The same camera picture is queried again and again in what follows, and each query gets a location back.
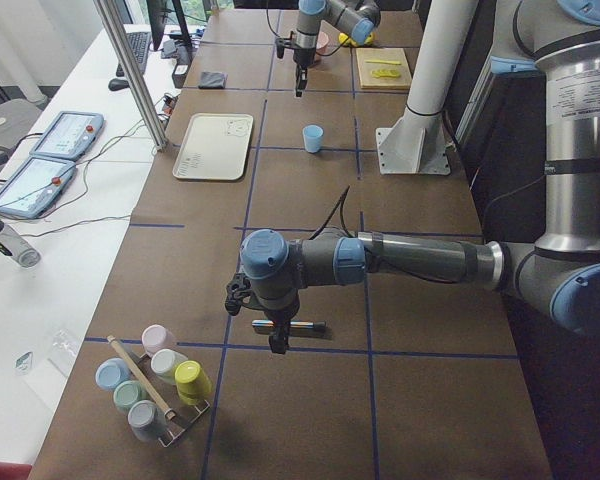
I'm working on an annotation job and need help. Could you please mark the black computer mouse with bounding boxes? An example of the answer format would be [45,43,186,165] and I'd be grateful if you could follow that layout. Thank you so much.
[108,77,129,92]

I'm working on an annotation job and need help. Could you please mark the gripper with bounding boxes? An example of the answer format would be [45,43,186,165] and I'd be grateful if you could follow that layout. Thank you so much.
[264,299,299,354]
[293,46,314,97]

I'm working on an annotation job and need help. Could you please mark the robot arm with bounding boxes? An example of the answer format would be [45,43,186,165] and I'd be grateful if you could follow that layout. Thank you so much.
[286,0,381,97]
[225,1,600,354]

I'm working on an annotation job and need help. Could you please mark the white cup on rack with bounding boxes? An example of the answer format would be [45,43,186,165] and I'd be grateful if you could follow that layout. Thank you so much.
[151,348,188,385]

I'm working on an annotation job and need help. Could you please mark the wooden cutting board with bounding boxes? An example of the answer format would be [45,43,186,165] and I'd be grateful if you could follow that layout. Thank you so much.
[356,48,412,90]

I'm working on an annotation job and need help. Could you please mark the light blue cup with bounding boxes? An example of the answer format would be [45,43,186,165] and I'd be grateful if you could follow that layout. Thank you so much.
[302,124,324,154]

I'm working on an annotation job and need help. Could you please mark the grey folded cloth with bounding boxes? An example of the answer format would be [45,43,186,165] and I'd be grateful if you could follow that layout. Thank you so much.
[198,71,228,90]

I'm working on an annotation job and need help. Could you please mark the wire cup rack wooden handle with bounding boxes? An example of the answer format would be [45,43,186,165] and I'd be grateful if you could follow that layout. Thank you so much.
[107,335,211,448]

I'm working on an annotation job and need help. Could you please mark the white camera pole mount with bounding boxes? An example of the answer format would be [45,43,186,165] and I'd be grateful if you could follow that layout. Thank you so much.
[376,0,478,175]

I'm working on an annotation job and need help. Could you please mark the clear plastic bag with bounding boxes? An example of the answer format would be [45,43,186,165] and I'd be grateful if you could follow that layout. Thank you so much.
[48,329,81,377]

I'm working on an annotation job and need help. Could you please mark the yellow lemons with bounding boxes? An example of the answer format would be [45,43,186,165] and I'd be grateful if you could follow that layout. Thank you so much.
[338,32,375,48]

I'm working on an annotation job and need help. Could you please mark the pink bowl of ice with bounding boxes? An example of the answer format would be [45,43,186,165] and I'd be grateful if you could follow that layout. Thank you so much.
[314,31,329,63]

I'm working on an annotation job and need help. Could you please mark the blue cup on rack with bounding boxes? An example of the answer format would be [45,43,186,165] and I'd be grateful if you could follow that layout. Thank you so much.
[95,357,131,391]

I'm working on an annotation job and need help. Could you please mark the aluminium frame post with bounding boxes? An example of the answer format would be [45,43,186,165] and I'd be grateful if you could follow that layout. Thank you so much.
[94,0,168,151]

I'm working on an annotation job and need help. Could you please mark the yellow cup on rack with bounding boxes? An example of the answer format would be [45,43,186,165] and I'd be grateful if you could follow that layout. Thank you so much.
[174,360,212,406]

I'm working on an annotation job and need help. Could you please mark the clear plastic bottle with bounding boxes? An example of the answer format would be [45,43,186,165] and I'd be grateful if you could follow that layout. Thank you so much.
[0,220,41,268]

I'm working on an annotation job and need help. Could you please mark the cream bear tray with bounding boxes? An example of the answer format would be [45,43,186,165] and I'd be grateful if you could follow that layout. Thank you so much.
[172,113,254,181]

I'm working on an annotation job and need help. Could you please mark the yellow knife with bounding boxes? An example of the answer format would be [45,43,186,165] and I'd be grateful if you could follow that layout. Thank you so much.
[365,59,402,66]

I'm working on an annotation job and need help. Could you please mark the metal muddler tool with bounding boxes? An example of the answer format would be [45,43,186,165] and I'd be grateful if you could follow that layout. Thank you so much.
[251,319,327,335]

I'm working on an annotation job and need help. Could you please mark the green cup on rack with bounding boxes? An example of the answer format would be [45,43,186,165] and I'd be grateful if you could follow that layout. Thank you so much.
[113,380,148,414]

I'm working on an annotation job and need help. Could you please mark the grey cup on rack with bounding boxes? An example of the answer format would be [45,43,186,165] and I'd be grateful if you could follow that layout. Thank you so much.
[127,400,168,442]

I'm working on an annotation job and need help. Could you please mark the lower teach pendant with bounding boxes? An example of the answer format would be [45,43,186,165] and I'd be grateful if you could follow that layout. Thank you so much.
[0,155,76,220]

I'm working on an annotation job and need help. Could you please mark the upper teach pendant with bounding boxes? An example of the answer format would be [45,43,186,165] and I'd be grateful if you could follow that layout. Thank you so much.
[30,111,105,161]

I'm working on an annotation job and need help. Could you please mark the lemon slices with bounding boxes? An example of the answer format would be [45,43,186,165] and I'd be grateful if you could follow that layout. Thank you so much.
[370,69,401,79]

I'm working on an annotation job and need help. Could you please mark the teach pendant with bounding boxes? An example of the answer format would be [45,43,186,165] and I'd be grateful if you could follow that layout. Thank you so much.
[0,155,76,220]
[30,111,105,161]

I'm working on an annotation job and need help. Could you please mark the pink cup on rack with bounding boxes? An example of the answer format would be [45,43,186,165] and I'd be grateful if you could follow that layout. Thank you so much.
[141,324,177,357]

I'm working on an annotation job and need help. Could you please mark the black keyboard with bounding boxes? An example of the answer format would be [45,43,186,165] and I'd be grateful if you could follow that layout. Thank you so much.
[126,31,152,74]

